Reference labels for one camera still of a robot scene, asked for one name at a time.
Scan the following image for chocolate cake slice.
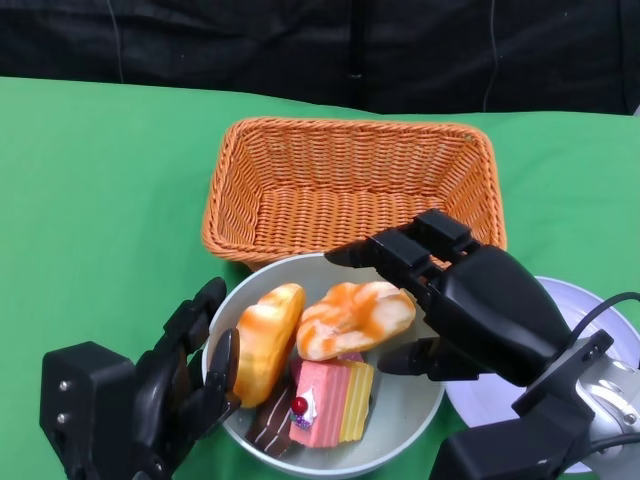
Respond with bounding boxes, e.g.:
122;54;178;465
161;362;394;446
244;382;296;457

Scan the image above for pink and yellow layered cake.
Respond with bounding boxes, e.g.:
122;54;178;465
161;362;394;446
288;357;375;449

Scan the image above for black curtain backdrop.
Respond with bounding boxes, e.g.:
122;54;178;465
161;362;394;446
0;0;640;116

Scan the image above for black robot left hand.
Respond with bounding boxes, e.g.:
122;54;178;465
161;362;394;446
119;277;242;480

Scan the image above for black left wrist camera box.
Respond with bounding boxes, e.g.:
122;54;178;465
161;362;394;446
39;342;137;480

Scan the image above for long orange-white bread loaf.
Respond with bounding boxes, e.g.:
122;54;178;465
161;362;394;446
227;283;307;409

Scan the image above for green tablecloth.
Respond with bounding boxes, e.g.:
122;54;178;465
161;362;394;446
0;76;640;480

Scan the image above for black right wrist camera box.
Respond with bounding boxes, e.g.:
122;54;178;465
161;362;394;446
432;412;601;480

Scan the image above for pale lavender plate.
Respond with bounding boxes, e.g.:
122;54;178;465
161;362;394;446
447;275;640;474

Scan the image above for twisted orange-white ring bread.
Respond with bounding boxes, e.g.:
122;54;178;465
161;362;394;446
295;281;417;361

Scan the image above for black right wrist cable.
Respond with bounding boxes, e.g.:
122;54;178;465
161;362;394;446
569;292;640;344

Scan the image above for orange wicker basket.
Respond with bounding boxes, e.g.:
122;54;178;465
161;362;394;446
201;116;509;274

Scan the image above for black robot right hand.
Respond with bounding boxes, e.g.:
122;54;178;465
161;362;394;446
324;208;574;387

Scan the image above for thin white hanging cord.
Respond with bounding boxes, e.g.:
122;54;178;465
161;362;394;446
107;0;126;84
483;0;501;112

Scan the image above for grey-green bowl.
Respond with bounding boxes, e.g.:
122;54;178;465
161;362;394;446
201;252;446;475

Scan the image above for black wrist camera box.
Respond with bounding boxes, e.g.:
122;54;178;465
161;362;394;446
432;412;601;480
39;342;137;480

